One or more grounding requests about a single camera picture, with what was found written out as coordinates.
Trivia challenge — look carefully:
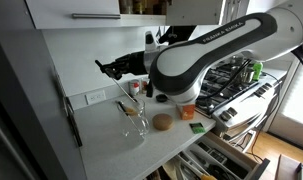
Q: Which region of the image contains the white cutlery tray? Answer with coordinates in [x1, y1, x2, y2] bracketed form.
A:
[175, 141, 251, 180]

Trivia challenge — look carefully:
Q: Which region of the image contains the silver cabinet bar handle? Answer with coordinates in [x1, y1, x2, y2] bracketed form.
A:
[71, 12, 122, 20]

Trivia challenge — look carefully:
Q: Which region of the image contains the green bottle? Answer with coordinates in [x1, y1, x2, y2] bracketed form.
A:
[252, 61, 265, 82]

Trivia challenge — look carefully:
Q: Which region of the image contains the green packet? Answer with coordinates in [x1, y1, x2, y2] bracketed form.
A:
[189, 122, 207, 135]

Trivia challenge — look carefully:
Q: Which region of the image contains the steel pot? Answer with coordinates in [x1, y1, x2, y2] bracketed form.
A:
[229, 54, 246, 66]
[239, 67, 256, 85]

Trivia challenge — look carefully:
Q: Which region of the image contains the silver stove knob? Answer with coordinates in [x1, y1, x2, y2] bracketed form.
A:
[220, 111, 232, 122]
[226, 107, 239, 117]

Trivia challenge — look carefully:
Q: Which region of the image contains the clear glass jar with handle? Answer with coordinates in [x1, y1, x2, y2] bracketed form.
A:
[115, 97, 150, 139]

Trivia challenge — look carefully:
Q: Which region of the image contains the round cork coaster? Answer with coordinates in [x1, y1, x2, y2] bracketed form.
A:
[152, 113, 175, 132]

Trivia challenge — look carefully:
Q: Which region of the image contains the white cabinet door with handle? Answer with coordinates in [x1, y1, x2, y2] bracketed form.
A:
[25, 0, 123, 30]

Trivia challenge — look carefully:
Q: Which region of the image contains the narrow kitchen knife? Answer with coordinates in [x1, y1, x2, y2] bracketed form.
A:
[52, 65, 84, 148]

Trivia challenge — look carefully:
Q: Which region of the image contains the stainless gas stove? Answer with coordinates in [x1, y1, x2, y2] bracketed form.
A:
[194, 64, 289, 138]

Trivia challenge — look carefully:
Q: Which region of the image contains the small spice jar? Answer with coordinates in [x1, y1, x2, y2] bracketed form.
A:
[140, 77, 152, 95]

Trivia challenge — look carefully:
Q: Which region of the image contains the yellow smiley spatula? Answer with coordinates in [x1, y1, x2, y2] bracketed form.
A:
[124, 105, 139, 117]

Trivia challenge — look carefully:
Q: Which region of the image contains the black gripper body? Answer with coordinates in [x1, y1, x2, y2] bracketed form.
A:
[115, 51, 147, 76]

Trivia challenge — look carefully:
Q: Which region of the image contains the orange spice jar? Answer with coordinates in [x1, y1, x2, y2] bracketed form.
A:
[176, 103, 197, 121]

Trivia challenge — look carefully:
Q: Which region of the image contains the open wooden drawer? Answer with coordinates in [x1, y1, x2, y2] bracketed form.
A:
[146, 130, 271, 180]

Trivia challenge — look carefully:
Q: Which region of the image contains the black oven mitt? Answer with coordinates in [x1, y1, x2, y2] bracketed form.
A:
[158, 25, 197, 46]

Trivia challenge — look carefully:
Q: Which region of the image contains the white wall outlet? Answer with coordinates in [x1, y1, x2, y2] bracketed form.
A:
[85, 89, 107, 106]

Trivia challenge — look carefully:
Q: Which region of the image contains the small black round lid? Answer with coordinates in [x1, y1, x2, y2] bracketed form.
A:
[155, 93, 169, 103]

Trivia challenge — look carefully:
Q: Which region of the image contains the brown wooden furniture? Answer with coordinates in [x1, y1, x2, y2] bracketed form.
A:
[274, 153, 303, 180]

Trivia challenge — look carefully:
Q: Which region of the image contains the orange handled utensil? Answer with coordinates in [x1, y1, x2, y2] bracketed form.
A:
[190, 168, 218, 180]

